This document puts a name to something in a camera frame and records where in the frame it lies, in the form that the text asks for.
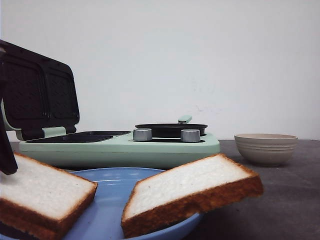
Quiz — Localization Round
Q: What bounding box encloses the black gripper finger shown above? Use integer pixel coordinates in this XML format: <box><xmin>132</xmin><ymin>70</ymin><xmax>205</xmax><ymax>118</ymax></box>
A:
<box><xmin>0</xmin><ymin>42</ymin><xmax>19</xmax><ymax>176</ymax></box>

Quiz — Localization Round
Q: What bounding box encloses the mint green hinged lid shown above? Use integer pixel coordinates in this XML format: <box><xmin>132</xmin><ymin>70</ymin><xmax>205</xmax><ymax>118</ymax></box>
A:
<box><xmin>0</xmin><ymin>40</ymin><xmax>80</xmax><ymax>141</ymax></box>

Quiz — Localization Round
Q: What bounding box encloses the beige ribbed bowl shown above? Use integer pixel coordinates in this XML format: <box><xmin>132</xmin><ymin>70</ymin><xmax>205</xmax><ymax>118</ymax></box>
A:
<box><xmin>234</xmin><ymin>133</ymin><xmax>298</xmax><ymax>167</ymax></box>

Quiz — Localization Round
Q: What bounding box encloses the silver control knob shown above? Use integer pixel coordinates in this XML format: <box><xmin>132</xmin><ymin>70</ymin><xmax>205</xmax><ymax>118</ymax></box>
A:
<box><xmin>133</xmin><ymin>128</ymin><xmax>153</xmax><ymax>142</ymax></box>
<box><xmin>180</xmin><ymin>129</ymin><xmax>201</xmax><ymax>143</ymax></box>

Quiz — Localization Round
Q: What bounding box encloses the right silver control knob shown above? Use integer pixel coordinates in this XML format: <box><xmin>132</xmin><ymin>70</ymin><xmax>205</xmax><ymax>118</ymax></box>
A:
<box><xmin>180</xmin><ymin>129</ymin><xmax>201</xmax><ymax>143</ymax></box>

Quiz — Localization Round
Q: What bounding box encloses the left silver control knob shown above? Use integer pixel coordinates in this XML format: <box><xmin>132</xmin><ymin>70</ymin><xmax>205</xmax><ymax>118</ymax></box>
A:
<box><xmin>133</xmin><ymin>128</ymin><xmax>153</xmax><ymax>142</ymax></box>

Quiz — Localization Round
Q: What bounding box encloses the blue round plate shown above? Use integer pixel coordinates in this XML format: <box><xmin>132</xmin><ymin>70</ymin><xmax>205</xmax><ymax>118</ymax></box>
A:
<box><xmin>0</xmin><ymin>166</ymin><xmax>204</xmax><ymax>240</ymax></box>

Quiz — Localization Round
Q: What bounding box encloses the white bread slice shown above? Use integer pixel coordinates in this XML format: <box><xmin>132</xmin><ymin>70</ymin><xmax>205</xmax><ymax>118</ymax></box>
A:
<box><xmin>0</xmin><ymin>153</ymin><xmax>98</xmax><ymax>240</ymax></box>
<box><xmin>121</xmin><ymin>153</ymin><xmax>264</xmax><ymax>238</ymax></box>

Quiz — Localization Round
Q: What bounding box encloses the black round frying pan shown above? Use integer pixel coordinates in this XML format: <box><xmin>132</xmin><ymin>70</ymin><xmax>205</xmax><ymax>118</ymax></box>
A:
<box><xmin>135</xmin><ymin>115</ymin><xmax>208</xmax><ymax>138</ymax></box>

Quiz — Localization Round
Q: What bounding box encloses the mint green breakfast maker base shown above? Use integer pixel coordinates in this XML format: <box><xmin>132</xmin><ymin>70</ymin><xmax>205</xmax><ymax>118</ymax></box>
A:
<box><xmin>18</xmin><ymin>132</ymin><xmax>220</xmax><ymax>170</ymax></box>

